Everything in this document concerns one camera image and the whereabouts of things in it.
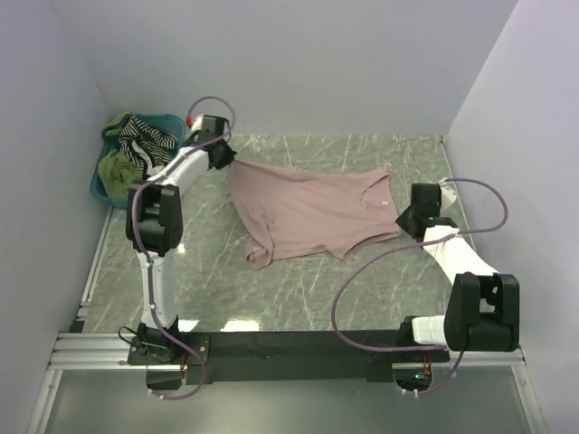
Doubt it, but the pink tank top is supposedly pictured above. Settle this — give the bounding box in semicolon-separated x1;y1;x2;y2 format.
228;160;401;269

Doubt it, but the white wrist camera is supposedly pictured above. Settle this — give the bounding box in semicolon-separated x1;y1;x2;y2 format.
439;178;458;212
185;114;208;143

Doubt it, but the black white striped tank top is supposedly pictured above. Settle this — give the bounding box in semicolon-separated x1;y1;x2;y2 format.
119;115;178;180

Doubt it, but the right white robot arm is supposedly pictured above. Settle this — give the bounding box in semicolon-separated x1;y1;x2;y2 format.
396;181;520;361

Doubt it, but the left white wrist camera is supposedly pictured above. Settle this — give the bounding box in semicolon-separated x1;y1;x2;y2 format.
185;114;208;143

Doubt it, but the black base beam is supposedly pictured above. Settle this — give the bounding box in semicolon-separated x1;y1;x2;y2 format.
128;331;450;390

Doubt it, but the teal plastic basket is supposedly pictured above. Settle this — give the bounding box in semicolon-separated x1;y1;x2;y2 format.
90;113;185;209

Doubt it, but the aluminium rail frame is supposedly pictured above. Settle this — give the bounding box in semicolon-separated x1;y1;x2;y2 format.
26;207;150;434

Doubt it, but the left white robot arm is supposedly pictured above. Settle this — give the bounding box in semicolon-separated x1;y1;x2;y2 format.
126;115;236;363

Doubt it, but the green tank top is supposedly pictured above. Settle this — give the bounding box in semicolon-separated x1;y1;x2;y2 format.
97;112;141;200

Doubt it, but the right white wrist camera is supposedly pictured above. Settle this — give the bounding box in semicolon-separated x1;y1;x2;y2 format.
439;178;458;212

